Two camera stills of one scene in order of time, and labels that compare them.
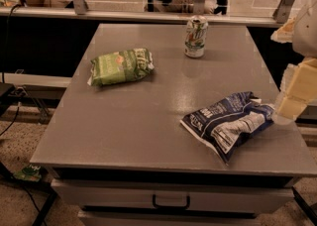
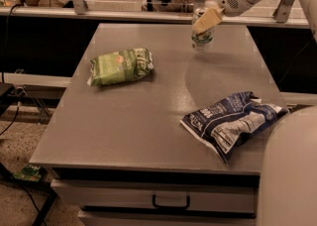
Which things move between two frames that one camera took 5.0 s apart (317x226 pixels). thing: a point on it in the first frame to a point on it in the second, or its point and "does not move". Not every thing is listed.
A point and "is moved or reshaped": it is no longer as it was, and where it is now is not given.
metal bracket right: x=284 y=9 does not move
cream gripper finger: x=298 y=90 to x=208 y=20
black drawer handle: x=171 y=207 does not move
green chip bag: x=120 y=66 does not move
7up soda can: x=195 y=41 is moved or reshaped
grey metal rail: x=154 y=15 does not move
